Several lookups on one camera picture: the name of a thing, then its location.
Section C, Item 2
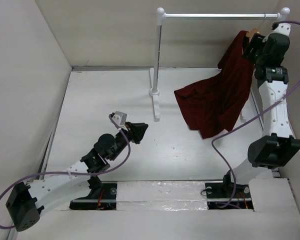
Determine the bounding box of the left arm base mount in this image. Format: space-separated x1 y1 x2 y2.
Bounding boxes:
69 181 118 211

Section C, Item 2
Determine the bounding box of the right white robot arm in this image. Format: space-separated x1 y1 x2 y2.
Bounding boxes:
221 32 300 197

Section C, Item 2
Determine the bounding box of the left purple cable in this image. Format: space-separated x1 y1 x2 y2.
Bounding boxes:
0 113 132 230

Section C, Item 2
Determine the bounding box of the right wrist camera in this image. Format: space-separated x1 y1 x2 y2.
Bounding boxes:
271 22 291 37

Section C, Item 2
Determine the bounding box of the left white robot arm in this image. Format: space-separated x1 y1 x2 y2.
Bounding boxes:
6 122 149 232

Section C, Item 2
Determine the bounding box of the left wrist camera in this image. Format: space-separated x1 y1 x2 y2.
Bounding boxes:
109 111 127 130

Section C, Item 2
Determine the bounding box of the white metal clothes rack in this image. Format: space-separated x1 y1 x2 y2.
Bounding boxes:
149 7 291 122

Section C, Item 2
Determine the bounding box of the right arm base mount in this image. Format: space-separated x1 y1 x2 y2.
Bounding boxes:
200 181 254 210

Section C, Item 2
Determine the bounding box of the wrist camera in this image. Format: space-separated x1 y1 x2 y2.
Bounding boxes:
109 111 127 130
271 22 291 37

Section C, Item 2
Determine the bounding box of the dark red t shirt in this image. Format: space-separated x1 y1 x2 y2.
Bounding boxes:
174 30 254 139

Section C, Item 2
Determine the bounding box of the wooden clothes hanger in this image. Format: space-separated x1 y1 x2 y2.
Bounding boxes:
245 16 266 42

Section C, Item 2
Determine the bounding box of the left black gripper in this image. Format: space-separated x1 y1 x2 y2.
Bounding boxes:
108 121 147 161

